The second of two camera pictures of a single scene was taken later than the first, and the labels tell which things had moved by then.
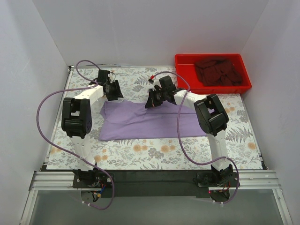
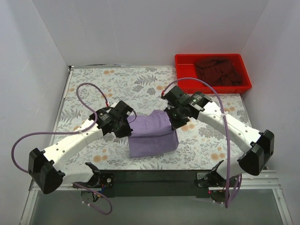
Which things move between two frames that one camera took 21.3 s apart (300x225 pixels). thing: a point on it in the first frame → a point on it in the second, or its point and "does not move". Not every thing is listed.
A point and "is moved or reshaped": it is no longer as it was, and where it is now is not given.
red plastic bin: (212, 73) does not move
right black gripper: (154, 98) → (173, 117)
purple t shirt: (123, 120) is moved or reshaped
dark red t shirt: (218, 73) does not move
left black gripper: (115, 90) → (124, 127)
